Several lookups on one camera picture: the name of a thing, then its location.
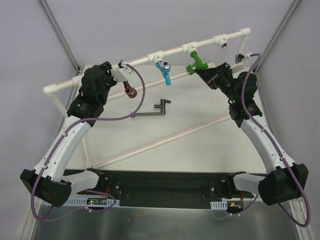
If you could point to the left white cable duct board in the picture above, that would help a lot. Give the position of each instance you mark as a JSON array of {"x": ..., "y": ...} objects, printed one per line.
[{"x": 84, "y": 201}]

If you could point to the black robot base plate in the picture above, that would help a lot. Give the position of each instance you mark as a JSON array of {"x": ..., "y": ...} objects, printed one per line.
[{"x": 150, "y": 189}]

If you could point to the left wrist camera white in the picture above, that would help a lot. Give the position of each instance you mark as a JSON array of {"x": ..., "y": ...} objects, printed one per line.
[{"x": 121, "y": 72}]

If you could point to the blue plastic water faucet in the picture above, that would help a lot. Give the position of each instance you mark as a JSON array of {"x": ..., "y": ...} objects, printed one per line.
[{"x": 165, "y": 68}]

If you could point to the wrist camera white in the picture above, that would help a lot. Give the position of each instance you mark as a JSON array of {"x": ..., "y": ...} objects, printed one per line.
[
  {"x": 121, "y": 72},
  {"x": 240, "y": 59}
]

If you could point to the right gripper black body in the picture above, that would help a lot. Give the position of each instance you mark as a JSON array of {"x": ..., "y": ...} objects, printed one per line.
[{"x": 211, "y": 75}]

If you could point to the white PVC pipe frame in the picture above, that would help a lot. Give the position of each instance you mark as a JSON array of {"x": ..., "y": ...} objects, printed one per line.
[{"x": 219, "y": 40}]

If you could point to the aluminium enclosure frame post right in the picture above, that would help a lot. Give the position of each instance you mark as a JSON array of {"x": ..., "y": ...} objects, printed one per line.
[{"x": 295, "y": 4}]

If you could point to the brown plastic water faucet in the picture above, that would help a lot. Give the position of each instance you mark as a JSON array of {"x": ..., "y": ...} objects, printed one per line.
[{"x": 129, "y": 90}]

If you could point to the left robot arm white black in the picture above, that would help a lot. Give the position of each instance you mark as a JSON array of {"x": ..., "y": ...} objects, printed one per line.
[{"x": 47, "y": 180}]

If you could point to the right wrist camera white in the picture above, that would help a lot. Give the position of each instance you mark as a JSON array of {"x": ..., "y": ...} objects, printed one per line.
[{"x": 240, "y": 59}]

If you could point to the right white cable duct board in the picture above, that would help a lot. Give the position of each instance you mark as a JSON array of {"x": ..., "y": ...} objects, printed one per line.
[{"x": 225, "y": 205}]

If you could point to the aluminium enclosure frame post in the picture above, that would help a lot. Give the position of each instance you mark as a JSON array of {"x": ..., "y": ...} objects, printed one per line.
[
  {"x": 45, "y": 7},
  {"x": 295, "y": 4}
]

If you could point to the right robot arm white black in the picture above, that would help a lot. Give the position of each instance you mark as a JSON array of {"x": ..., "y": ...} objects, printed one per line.
[{"x": 283, "y": 177}]

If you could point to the grey metal long-spout faucet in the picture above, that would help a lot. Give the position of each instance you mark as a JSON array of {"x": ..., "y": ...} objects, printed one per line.
[{"x": 161, "y": 107}]

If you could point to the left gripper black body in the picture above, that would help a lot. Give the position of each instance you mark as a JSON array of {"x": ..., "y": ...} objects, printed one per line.
[{"x": 105, "y": 69}]

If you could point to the white cable duct board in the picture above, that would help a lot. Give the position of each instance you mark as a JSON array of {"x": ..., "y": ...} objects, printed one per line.
[
  {"x": 84, "y": 201},
  {"x": 225, "y": 205}
]

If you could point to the aluminium enclosure frame post left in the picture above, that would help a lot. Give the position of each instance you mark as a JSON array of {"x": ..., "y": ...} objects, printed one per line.
[{"x": 45, "y": 7}]

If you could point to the green plastic water faucet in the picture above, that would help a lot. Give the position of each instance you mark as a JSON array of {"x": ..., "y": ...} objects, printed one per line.
[{"x": 198, "y": 63}]

